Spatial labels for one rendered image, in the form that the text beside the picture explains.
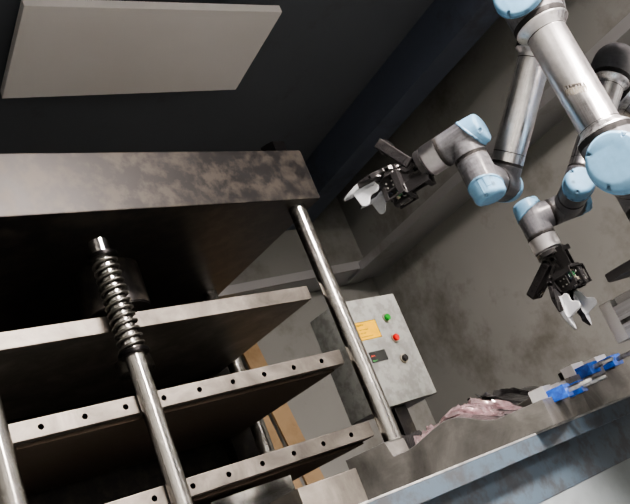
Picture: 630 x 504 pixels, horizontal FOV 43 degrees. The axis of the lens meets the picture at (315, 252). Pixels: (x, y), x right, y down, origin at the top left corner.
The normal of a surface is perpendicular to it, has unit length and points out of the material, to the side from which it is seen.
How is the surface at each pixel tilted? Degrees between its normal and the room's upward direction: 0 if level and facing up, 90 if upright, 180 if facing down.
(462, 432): 90
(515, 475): 90
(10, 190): 90
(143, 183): 90
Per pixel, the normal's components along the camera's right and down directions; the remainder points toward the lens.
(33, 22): 0.37, 0.88
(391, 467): -0.57, -0.05
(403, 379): 0.54, -0.47
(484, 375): -0.82, 0.15
